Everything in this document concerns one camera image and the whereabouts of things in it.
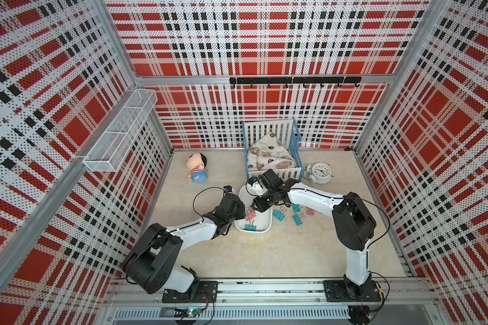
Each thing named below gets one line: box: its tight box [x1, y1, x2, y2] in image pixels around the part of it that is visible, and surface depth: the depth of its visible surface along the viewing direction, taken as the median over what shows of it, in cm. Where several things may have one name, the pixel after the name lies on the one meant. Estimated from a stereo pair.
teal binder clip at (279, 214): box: [272, 206, 287, 222], surface depth 95 cm
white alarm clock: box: [303, 162, 335, 185], surface depth 107 cm
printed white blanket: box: [246, 132, 297, 172], surface depth 114 cm
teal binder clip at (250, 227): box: [244, 219, 257, 231], surface depth 90 cm
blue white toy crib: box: [242, 118, 305, 182], surface depth 113 cm
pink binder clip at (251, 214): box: [245, 205, 257, 222], surface depth 95 cm
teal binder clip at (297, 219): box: [292, 213, 303, 227], surface depth 94 cm
